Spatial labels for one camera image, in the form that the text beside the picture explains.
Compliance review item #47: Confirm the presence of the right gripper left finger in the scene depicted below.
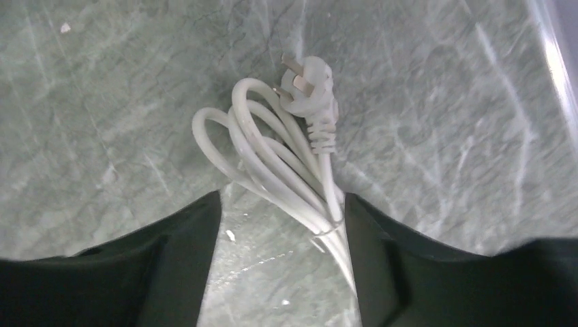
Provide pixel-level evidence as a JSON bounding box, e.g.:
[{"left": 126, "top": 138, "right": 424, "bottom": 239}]
[{"left": 1, "top": 191, "right": 222, "bottom": 326}]

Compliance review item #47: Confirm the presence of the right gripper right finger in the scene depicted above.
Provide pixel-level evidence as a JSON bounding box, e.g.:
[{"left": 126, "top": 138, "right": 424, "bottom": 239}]
[{"left": 344, "top": 193, "right": 577, "bottom": 326}]

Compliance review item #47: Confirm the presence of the white power strip cable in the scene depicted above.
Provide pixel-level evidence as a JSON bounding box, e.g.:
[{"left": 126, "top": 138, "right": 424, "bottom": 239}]
[{"left": 191, "top": 54, "right": 358, "bottom": 294}]

